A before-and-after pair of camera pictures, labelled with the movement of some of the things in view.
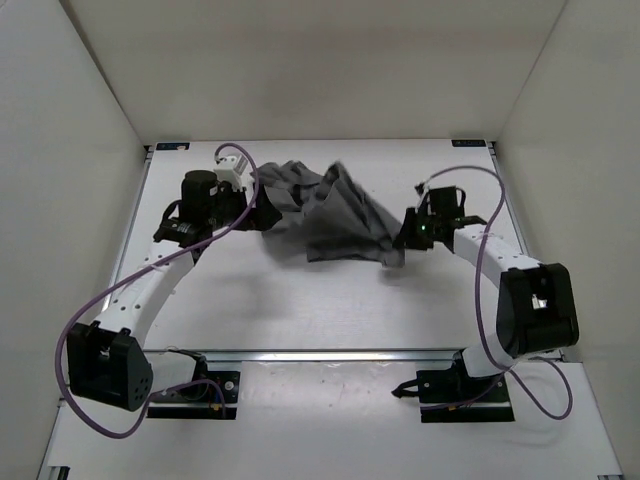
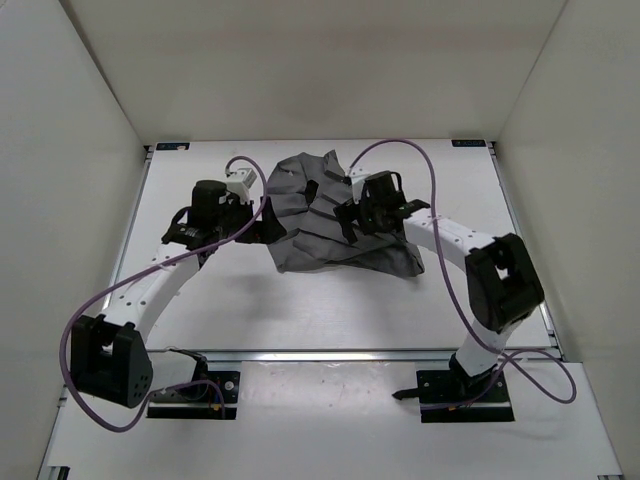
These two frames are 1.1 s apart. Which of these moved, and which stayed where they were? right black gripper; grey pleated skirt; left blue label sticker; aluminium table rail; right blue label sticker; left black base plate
Moved: grey pleated skirt; right black gripper
Stayed: left black base plate; left blue label sticker; right blue label sticker; aluminium table rail
